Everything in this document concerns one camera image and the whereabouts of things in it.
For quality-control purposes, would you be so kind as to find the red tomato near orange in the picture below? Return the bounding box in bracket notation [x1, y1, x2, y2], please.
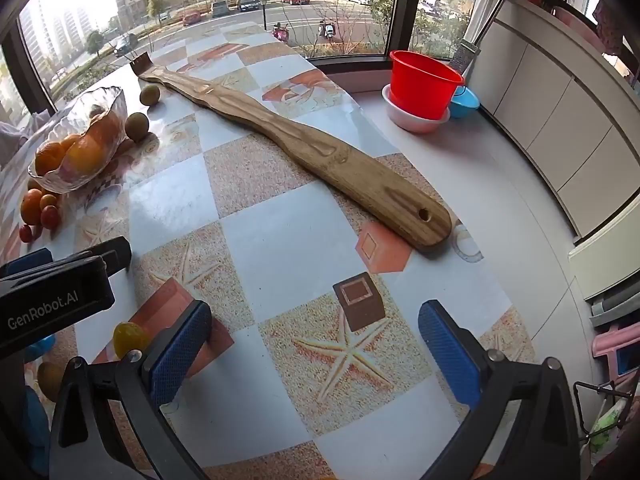
[40, 205, 62, 231]

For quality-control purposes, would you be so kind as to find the white cabinet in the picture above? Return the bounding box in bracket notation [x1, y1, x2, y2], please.
[468, 0, 639, 299]

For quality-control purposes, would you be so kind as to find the kiwi beside bowl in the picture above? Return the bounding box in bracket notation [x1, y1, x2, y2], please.
[125, 112, 150, 143]

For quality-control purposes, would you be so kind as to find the clear glass fruit bowl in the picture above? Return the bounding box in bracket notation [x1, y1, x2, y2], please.
[28, 86, 128, 194]

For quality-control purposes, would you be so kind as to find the blue plastic basin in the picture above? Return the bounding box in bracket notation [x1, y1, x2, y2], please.
[448, 86, 480, 119]

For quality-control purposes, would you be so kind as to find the yellow tomato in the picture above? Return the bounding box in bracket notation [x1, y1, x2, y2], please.
[39, 193, 58, 210]
[112, 322, 151, 359]

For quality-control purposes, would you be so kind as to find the small red cherry tomato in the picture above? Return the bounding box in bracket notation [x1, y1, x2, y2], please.
[18, 224, 34, 244]

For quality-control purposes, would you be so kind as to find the orange in bowl right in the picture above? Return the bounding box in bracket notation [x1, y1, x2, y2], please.
[87, 110, 122, 148]

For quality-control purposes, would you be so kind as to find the orange in bowl front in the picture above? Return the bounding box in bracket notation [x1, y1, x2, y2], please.
[64, 136, 105, 177]

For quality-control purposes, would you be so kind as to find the red plastic bucket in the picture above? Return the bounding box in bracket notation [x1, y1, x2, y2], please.
[390, 50, 464, 120]

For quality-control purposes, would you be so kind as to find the large orange in bowl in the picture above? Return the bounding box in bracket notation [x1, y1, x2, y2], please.
[35, 142, 66, 177]

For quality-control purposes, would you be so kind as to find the far kiwi by board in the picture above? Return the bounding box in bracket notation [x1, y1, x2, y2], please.
[139, 84, 160, 107]

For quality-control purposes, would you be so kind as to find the large orange on table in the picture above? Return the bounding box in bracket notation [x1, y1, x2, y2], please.
[20, 188, 43, 226]

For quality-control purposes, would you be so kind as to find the brown round kiwi fruit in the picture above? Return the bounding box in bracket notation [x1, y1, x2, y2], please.
[37, 362, 64, 403]

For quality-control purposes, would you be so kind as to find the white plastic basin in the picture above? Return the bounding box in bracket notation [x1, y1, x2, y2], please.
[382, 84, 450, 136]

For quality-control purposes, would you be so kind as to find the pink plastic stool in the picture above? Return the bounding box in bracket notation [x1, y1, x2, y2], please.
[591, 323, 640, 384]

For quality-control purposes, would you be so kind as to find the long wooden board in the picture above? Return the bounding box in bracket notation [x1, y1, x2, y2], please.
[130, 53, 452, 254]

